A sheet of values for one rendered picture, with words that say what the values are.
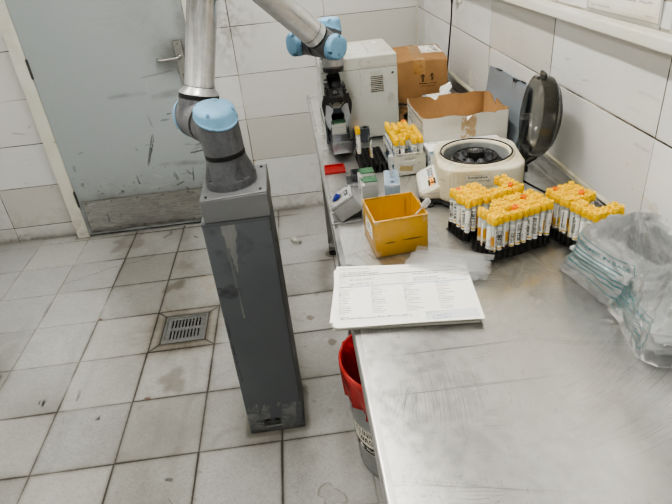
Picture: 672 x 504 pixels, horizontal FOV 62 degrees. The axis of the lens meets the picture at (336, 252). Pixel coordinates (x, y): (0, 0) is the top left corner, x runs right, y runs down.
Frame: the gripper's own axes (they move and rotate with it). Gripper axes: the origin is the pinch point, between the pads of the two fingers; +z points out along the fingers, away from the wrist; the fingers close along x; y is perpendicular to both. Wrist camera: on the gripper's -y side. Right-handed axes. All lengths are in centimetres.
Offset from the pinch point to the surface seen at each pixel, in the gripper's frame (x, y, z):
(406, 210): -11, -62, 4
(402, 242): -7, -75, 6
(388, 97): -19.5, 9.0, -5.6
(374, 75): -14.8, 9.0, -13.9
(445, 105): -38.9, 3.5, -2.0
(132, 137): 110, 135, 36
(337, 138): 1.0, -2.5, 3.3
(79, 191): 150, 135, 65
